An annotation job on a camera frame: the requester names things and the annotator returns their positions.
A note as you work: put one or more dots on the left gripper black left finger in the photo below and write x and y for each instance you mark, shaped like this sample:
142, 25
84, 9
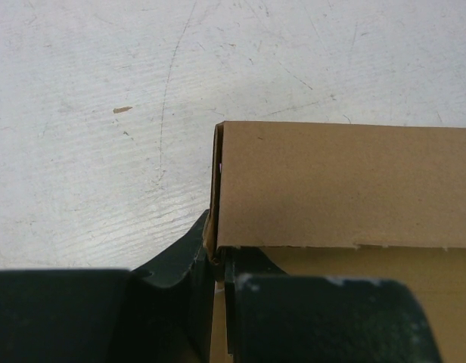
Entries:
160, 311

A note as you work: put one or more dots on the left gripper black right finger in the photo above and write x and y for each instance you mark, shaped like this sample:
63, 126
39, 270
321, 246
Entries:
272, 316

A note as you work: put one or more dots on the cardboard box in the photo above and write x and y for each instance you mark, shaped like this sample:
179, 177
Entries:
343, 200

